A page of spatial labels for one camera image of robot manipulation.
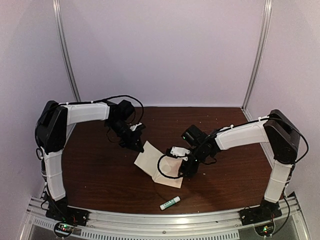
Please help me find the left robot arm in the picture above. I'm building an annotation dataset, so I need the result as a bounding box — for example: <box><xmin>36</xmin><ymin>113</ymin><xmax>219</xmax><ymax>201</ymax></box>
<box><xmin>35</xmin><ymin>99</ymin><xmax>146</xmax><ymax>202</ymax></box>

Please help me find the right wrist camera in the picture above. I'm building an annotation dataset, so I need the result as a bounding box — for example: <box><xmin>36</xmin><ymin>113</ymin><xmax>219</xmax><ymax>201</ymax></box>
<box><xmin>169</xmin><ymin>146</ymin><xmax>191</xmax><ymax>158</ymax></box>

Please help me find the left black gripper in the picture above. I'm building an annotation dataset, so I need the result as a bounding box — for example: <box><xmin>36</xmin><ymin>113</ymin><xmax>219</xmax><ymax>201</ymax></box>
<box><xmin>106</xmin><ymin>119</ymin><xmax>144</xmax><ymax>153</ymax></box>

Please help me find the beige envelope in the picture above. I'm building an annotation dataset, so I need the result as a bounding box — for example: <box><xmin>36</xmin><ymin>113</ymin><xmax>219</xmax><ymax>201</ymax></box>
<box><xmin>152</xmin><ymin>156</ymin><xmax>183</xmax><ymax>189</ymax></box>

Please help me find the green white glue stick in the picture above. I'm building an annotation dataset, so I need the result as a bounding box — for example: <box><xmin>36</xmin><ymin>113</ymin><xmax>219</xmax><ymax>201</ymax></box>
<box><xmin>159</xmin><ymin>196</ymin><xmax>181</xmax><ymax>211</ymax></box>

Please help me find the aluminium frame post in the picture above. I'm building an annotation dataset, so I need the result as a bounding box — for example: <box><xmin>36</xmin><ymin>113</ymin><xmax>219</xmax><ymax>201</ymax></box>
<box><xmin>241</xmin><ymin>0</ymin><xmax>273</xmax><ymax>112</ymax></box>
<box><xmin>52</xmin><ymin>0</ymin><xmax>81</xmax><ymax>102</ymax></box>

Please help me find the aluminium front rail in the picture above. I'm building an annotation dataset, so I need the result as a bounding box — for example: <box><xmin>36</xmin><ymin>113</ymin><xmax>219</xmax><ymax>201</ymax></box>
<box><xmin>17</xmin><ymin>197</ymin><xmax>310</xmax><ymax>240</ymax></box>

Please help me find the right aluminium frame post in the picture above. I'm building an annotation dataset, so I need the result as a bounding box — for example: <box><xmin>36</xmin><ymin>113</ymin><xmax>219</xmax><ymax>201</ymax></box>
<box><xmin>241</xmin><ymin>0</ymin><xmax>273</xmax><ymax>112</ymax></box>

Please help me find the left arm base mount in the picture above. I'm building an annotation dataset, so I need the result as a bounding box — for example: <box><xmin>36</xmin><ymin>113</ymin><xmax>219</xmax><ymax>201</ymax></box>
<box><xmin>45</xmin><ymin>197</ymin><xmax>89</xmax><ymax>227</ymax></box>

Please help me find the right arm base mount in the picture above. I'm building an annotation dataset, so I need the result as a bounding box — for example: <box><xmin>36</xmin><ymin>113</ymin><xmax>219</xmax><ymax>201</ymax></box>
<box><xmin>239</xmin><ymin>199</ymin><xmax>282</xmax><ymax>226</ymax></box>

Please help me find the left black cable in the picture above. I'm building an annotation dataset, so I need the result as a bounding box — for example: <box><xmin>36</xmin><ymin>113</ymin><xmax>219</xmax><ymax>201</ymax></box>
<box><xmin>34</xmin><ymin>94</ymin><xmax>145</xmax><ymax>161</ymax></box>

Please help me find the left aluminium frame post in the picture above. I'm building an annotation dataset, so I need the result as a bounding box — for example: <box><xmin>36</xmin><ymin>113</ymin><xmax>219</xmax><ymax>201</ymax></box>
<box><xmin>52</xmin><ymin>0</ymin><xmax>81</xmax><ymax>102</ymax></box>

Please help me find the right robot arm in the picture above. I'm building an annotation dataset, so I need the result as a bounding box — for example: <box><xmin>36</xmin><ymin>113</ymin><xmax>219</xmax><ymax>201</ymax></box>
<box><xmin>178</xmin><ymin>109</ymin><xmax>301</xmax><ymax>221</ymax></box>

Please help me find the cream letter paper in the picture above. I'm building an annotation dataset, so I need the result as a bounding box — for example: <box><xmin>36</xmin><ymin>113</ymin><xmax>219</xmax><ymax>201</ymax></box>
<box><xmin>134</xmin><ymin>141</ymin><xmax>163</xmax><ymax>177</ymax></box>

